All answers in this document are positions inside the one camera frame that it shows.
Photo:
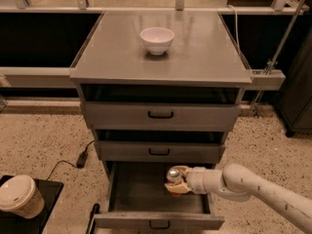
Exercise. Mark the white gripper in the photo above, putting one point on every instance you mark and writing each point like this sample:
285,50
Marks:
196,181

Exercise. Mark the red coke can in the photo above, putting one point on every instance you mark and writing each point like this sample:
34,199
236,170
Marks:
173,177

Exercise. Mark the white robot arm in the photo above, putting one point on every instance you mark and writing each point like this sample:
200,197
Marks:
237,183

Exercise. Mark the grey open bottom drawer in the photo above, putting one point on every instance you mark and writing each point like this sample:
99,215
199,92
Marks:
137,198

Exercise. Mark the grey middle drawer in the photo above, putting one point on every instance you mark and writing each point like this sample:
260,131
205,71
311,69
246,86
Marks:
129,151

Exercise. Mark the grey metal drawer cabinet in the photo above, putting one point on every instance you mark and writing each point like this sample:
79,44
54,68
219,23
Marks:
200,67

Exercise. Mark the grey top drawer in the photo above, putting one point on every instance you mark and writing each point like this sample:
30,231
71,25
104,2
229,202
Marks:
160,117

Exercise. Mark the white ceramic bowl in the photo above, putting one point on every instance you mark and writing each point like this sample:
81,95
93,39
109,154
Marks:
157,40

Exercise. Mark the white lidded paper coffee cup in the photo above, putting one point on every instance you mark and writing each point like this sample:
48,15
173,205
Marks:
20,196

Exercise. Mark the black power adapter with cable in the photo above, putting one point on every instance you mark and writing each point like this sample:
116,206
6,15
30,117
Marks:
80,163

